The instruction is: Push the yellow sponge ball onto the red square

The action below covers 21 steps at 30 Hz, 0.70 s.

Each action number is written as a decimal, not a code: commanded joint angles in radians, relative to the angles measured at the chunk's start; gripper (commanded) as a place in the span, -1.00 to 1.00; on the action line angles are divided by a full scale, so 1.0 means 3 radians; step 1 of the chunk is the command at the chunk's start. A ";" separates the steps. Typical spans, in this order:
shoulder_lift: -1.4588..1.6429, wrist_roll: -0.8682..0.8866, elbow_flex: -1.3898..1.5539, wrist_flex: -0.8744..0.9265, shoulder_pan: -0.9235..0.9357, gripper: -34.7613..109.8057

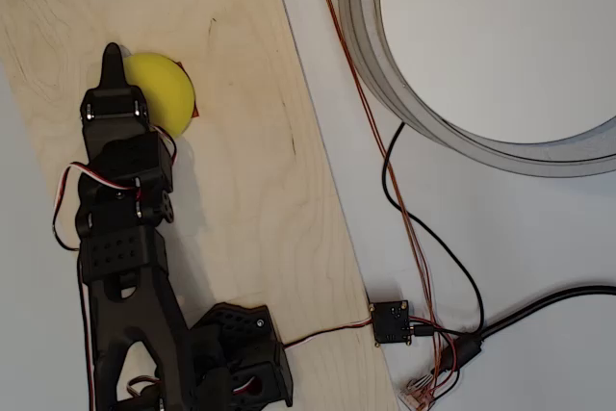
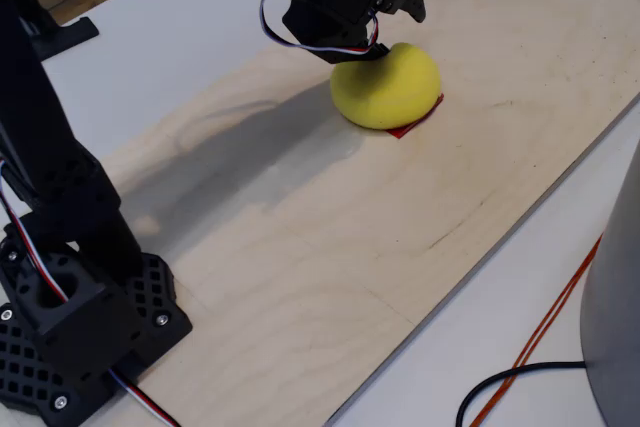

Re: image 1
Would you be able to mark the yellow round sponge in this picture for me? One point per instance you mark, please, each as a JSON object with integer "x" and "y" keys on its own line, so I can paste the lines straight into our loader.
{"x": 163, "y": 88}

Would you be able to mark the black 3D-printed robot arm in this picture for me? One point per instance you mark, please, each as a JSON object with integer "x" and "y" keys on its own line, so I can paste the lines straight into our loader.
{"x": 125, "y": 295}

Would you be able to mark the red flat square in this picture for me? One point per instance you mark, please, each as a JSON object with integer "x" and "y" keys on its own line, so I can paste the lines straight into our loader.
{"x": 195, "y": 114}

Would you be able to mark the light plywood board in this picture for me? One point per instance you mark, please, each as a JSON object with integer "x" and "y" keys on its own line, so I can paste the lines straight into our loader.
{"x": 250, "y": 165}

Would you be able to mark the grey round lamp shade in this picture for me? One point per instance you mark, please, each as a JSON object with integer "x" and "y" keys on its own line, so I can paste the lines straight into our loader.
{"x": 366, "y": 59}

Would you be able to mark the black controller board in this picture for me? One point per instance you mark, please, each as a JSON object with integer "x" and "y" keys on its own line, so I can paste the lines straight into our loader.
{"x": 391, "y": 323}

